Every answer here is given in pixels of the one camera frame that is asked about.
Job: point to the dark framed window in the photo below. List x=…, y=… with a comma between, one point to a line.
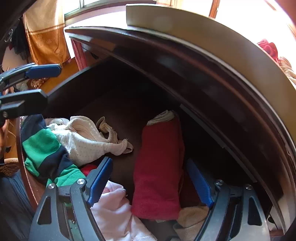
x=74, y=7

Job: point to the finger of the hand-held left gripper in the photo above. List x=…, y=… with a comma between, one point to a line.
x=23, y=102
x=44, y=70

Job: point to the red knit underwear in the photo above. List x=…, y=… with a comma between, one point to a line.
x=157, y=166

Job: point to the beige ribbed underwear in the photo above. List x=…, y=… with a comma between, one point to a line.
x=192, y=222

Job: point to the pink underwear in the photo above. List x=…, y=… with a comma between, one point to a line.
x=115, y=213

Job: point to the cream sock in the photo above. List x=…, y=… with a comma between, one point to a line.
x=81, y=143

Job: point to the dark wooden dresser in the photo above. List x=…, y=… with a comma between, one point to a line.
x=208, y=76

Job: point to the dark wooden drawer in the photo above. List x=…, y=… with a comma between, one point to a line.
x=129, y=111

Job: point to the wooden door frame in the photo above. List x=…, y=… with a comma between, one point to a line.
x=214, y=8

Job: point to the yellow checked curtain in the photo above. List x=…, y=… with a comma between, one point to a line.
x=44, y=34

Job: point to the white folded cloth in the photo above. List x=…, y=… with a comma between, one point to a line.
x=161, y=117

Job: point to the wicker basket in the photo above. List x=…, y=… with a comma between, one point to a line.
x=10, y=166

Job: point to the small red cloth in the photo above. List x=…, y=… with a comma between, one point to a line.
x=89, y=169

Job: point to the shallow cardboard tray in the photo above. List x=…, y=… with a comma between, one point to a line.
x=208, y=34

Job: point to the green striped underwear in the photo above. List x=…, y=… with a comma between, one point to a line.
x=44, y=148

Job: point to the person's dark clothing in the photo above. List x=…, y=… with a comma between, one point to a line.
x=13, y=208

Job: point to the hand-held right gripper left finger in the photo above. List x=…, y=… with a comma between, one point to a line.
x=99, y=183

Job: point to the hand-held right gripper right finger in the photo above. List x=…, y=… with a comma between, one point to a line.
x=198, y=183

